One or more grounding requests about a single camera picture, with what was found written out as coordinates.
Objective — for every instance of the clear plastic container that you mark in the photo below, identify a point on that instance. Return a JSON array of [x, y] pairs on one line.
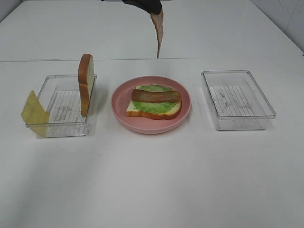
[[60, 97], [235, 101]]

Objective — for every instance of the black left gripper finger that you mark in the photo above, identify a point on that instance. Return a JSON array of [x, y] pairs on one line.
[[150, 6]]

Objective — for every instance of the upright bread slice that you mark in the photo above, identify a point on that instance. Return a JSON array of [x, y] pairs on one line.
[[85, 79]]

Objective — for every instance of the pink bacon strip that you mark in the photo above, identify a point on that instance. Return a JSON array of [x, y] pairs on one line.
[[157, 20]]

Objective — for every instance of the white bread slice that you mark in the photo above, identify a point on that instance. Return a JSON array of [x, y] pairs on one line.
[[153, 116]]

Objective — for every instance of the yellow cheese slice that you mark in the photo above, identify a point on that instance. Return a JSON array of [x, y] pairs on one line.
[[33, 113]]

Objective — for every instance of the pink round plate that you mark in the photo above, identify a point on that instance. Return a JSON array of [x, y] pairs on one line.
[[122, 96]]

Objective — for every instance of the clear right plastic container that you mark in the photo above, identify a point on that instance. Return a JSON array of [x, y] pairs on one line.
[[235, 101]]

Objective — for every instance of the brown bacon strip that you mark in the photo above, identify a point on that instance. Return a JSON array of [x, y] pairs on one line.
[[155, 97]]

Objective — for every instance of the clear left plastic container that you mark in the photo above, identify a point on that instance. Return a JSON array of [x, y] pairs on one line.
[[60, 97]]

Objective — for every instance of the green lettuce leaf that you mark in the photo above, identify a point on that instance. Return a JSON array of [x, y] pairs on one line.
[[154, 108]]

